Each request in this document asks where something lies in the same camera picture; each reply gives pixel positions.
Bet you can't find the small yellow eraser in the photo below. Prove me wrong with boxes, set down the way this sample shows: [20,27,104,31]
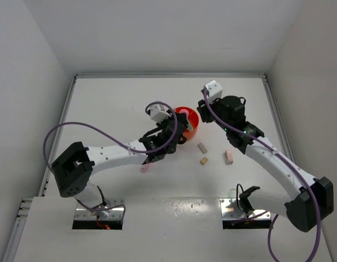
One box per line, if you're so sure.
[200,157,209,165]

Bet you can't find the grey eraser block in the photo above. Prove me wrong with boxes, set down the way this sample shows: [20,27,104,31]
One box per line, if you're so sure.
[197,142,208,154]

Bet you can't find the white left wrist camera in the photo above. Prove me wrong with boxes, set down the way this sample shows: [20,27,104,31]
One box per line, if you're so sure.
[149,104,170,123]

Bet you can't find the metal base plate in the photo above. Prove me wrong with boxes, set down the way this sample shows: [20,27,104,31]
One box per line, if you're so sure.
[219,198,271,221]
[74,198,126,222]

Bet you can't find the pink capped clear tube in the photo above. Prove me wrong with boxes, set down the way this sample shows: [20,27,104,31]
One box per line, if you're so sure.
[179,109,189,116]

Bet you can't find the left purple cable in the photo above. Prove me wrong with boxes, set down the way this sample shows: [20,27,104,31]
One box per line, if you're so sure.
[43,101,179,219]

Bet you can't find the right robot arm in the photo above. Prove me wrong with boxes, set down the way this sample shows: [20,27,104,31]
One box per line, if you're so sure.
[197,93,334,232]

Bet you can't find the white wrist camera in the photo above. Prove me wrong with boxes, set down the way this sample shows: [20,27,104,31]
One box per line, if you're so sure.
[204,80,223,103]
[149,104,170,123]

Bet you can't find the purple cable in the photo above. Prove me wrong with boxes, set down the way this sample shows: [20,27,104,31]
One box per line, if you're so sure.
[202,90,322,262]
[43,101,179,219]

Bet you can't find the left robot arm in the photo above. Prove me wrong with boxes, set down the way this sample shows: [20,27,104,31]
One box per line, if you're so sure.
[51,113,190,213]

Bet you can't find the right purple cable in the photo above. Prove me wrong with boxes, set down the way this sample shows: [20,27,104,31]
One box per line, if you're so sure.
[202,90,322,262]

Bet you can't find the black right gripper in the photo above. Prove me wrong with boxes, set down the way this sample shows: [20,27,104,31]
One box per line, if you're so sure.
[197,94,231,132]

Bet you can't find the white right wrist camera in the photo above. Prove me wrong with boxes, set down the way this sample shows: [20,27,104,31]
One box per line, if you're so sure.
[204,80,223,103]

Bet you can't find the green correction tape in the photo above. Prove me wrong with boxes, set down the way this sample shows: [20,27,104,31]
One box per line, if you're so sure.
[187,117,194,132]

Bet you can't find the pale pink eraser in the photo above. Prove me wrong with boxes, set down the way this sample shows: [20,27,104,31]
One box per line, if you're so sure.
[225,149,234,165]

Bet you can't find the orange round desk organizer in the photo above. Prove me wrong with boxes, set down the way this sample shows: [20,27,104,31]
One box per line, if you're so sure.
[174,106,199,140]

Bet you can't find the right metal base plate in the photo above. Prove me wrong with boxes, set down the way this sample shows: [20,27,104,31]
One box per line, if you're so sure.
[219,198,271,221]

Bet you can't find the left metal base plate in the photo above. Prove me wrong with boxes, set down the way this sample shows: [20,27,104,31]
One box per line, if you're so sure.
[74,198,126,222]

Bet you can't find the pink correction tape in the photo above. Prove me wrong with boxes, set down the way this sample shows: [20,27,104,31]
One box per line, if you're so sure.
[140,163,152,173]

